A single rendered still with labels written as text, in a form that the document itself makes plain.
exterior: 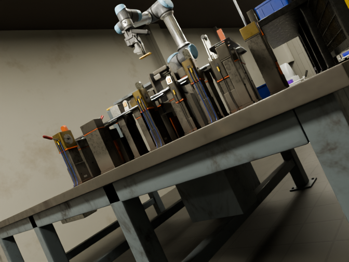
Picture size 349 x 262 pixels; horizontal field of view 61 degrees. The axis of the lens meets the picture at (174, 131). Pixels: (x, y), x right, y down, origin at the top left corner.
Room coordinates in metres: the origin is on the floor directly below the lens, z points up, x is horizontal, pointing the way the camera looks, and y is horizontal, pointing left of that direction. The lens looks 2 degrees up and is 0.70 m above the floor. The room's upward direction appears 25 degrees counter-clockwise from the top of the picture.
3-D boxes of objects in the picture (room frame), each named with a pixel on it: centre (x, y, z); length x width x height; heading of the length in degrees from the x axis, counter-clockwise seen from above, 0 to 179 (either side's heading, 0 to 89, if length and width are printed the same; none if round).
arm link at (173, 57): (2.38, -0.25, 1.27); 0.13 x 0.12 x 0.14; 51
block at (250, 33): (1.46, -0.55, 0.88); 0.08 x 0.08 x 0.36; 66
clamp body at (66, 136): (1.93, 0.69, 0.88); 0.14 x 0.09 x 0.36; 156
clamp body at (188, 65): (1.51, -0.21, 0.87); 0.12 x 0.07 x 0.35; 156
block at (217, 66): (1.47, -0.34, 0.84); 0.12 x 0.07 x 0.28; 156
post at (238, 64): (1.44, -0.41, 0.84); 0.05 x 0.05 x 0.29; 66
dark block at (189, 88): (1.98, -0.22, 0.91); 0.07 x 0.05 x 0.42; 156
